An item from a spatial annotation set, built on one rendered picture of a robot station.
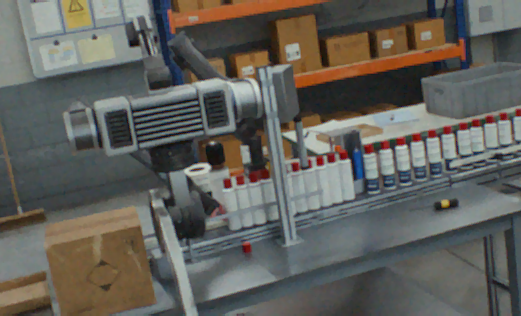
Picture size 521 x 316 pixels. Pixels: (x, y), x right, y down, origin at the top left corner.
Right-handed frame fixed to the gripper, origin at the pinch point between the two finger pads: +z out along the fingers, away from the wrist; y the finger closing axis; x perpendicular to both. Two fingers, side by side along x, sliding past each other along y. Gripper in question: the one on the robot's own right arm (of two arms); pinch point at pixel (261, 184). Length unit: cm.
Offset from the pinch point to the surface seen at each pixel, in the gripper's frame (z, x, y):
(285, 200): 2.2, 22.0, -1.6
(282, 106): -33.1, 23.5, -5.2
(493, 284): 77, -8, -108
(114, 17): -64, -430, -19
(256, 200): 3.4, 9.1, 5.7
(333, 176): 1.6, 8.2, -27.9
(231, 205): 3.1, 8.6, 15.7
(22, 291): 19, 0, 97
